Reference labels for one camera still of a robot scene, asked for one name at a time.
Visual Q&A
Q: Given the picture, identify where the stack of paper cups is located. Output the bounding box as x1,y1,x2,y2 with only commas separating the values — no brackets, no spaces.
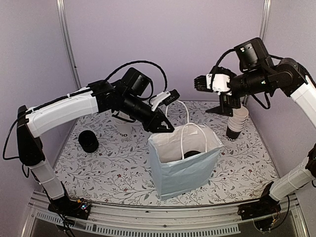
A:
226,106,249,140

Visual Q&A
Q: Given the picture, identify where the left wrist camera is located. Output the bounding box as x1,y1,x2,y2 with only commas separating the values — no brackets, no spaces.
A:
149,89,180,111

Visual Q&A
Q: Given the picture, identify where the stack of black lids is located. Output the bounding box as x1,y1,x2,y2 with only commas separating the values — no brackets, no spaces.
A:
78,130,99,153

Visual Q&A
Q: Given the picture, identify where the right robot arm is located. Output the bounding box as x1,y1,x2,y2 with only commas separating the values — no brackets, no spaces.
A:
213,38,316,215

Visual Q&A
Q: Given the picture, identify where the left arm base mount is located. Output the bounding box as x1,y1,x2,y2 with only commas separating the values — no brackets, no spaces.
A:
48,196,91,220

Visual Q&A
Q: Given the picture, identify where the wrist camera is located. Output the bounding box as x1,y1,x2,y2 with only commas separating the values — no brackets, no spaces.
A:
194,74,232,96
149,89,180,111

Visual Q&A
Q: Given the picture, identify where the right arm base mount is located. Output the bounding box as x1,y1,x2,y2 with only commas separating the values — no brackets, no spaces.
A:
237,199,281,220

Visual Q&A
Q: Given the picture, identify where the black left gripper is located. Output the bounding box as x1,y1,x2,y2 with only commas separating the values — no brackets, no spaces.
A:
120,93,175,133

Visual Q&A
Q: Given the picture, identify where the aluminium frame post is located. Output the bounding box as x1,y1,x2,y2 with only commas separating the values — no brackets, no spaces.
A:
56,0,82,90
259,0,272,41

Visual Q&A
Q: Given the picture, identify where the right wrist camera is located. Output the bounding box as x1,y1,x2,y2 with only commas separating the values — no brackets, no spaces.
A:
194,74,232,96

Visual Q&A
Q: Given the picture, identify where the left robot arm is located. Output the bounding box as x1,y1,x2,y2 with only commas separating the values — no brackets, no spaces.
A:
11,60,179,214

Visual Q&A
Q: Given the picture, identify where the aluminium frame post right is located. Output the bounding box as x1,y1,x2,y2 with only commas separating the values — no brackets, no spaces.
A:
259,0,272,41

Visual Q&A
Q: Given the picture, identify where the light blue paper bag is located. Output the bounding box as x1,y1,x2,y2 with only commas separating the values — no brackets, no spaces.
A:
148,120,223,200

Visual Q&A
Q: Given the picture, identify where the aluminium frame post left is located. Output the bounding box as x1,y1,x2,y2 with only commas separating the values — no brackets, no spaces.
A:
56,0,82,90

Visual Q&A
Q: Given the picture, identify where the aluminium table front rail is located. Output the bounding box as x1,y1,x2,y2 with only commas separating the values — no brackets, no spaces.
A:
22,192,311,237

